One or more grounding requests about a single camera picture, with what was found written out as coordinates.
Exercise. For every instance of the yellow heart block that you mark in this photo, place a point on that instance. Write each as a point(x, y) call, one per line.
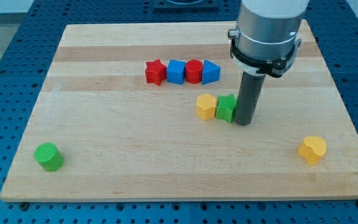
point(312, 149)

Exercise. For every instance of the yellow pentagon block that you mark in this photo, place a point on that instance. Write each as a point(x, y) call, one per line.
point(206, 106)

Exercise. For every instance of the red star block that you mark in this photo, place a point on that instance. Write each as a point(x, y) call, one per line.
point(155, 72)

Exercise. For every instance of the red cylinder block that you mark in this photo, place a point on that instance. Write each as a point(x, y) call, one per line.
point(193, 71)

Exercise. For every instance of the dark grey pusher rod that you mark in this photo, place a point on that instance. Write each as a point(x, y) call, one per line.
point(248, 96)

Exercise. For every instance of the blue triangle block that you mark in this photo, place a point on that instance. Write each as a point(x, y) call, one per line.
point(210, 73)

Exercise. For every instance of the green star block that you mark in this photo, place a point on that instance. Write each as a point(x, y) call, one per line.
point(226, 107)

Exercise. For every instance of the wooden board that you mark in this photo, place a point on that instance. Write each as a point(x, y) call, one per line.
point(126, 140)

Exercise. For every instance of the green cylinder block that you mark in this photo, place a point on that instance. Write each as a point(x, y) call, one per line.
point(49, 157)

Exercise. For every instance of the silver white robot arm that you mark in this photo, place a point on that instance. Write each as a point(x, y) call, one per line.
point(264, 40)

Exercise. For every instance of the blue cube block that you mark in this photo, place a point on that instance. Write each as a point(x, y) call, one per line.
point(176, 72)

